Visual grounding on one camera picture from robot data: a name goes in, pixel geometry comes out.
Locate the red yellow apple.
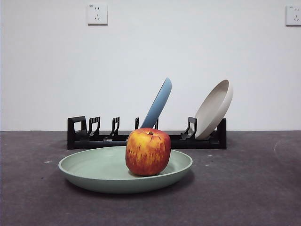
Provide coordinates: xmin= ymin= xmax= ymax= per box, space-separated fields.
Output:
xmin=125 ymin=128 xmax=172 ymax=177

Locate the green plate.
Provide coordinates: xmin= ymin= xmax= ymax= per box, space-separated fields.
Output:
xmin=58 ymin=145 xmax=193 ymax=194

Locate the blue plate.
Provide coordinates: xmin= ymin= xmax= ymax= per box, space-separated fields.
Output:
xmin=140 ymin=77 xmax=173 ymax=129

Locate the beige plate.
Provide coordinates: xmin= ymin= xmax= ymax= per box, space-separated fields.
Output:
xmin=194 ymin=79 xmax=234 ymax=139

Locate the black plate rack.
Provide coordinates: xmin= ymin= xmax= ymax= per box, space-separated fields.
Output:
xmin=67 ymin=115 xmax=228 ymax=150

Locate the white wall socket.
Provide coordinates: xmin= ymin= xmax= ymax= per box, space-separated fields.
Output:
xmin=285 ymin=5 xmax=301 ymax=27
xmin=87 ymin=4 xmax=108 ymax=26

